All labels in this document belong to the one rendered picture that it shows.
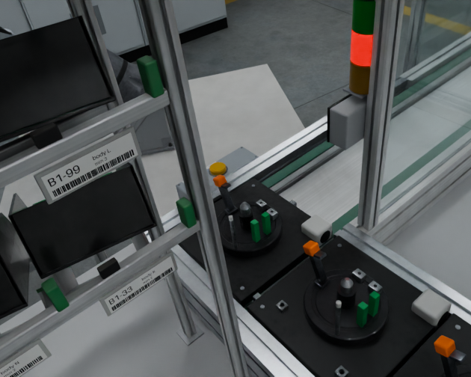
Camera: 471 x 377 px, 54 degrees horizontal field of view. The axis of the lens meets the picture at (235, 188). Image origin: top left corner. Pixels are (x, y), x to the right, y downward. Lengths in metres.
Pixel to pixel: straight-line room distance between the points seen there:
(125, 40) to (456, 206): 3.24
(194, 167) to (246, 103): 1.12
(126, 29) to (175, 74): 3.59
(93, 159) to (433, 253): 0.83
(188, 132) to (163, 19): 0.11
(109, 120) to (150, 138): 0.99
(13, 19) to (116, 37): 0.75
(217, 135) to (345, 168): 0.44
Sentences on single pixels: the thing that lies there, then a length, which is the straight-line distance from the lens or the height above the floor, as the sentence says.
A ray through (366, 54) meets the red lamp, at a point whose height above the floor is 1.33.
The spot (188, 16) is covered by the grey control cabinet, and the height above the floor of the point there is 0.22.
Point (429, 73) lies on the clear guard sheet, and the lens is 0.90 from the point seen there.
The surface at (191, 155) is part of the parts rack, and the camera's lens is 0.45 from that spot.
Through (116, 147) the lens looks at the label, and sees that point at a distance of 0.40.
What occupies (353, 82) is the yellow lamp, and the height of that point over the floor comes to 1.28.
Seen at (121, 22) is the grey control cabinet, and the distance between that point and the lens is 3.97.
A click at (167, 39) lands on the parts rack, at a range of 0.40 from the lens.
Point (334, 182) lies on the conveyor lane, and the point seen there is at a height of 0.92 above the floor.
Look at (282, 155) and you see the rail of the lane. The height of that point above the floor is 0.96.
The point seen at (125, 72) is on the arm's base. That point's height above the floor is 1.09.
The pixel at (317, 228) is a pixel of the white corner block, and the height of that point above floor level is 0.99.
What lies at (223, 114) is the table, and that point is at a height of 0.86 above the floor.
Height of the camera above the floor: 1.66
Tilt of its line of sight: 41 degrees down
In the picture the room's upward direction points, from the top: 9 degrees counter-clockwise
